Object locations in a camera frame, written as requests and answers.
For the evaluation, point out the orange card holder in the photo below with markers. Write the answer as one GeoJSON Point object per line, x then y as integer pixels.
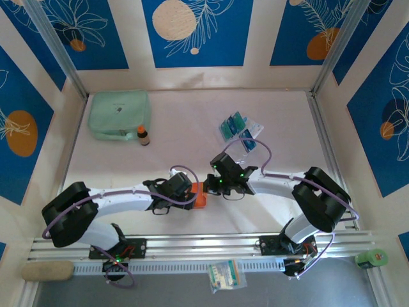
{"type": "Point", "coordinates": [203, 201]}

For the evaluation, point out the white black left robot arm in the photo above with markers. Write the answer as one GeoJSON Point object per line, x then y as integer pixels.
{"type": "Point", "coordinates": [121, 201]}

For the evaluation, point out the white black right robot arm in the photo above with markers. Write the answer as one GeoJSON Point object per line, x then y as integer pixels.
{"type": "Point", "coordinates": [271, 188]}

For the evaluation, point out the white light blue credit card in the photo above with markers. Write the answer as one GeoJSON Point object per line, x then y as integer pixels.
{"type": "Point", "coordinates": [256, 127]}

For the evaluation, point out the brown bottle orange cap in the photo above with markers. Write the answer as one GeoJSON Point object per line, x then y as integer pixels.
{"type": "Point", "coordinates": [143, 137]}

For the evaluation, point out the clear plastic bag with packet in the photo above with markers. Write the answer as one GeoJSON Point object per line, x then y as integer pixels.
{"type": "Point", "coordinates": [227, 275]}

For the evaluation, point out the black controller box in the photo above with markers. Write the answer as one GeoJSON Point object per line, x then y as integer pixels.
{"type": "Point", "coordinates": [108, 265]}

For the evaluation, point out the mint green zip pouch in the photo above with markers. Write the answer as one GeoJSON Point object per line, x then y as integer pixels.
{"type": "Point", "coordinates": [118, 112]}

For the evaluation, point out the beige sponge block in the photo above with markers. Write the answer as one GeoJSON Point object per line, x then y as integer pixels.
{"type": "Point", "coordinates": [48, 271]}

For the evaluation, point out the green canister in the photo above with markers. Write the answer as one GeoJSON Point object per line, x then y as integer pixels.
{"type": "Point", "coordinates": [370, 258]}

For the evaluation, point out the aluminium corner extrusion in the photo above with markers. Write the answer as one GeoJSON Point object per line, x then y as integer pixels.
{"type": "Point", "coordinates": [378, 288]}

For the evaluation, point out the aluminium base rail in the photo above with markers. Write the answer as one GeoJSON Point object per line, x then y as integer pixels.
{"type": "Point", "coordinates": [198, 244]}

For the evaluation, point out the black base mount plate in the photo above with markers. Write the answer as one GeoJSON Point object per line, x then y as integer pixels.
{"type": "Point", "coordinates": [268, 244]}
{"type": "Point", "coordinates": [139, 247]}

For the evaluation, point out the aluminium side rail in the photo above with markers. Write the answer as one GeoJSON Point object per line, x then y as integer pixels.
{"type": "Point", "coordinates": [322, 128]}

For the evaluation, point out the aluminium frame post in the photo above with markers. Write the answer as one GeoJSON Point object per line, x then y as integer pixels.
{"type": "Point", "coordinates": [338, 48]}
{"type": "Point", "coordinates": [57, 48]}

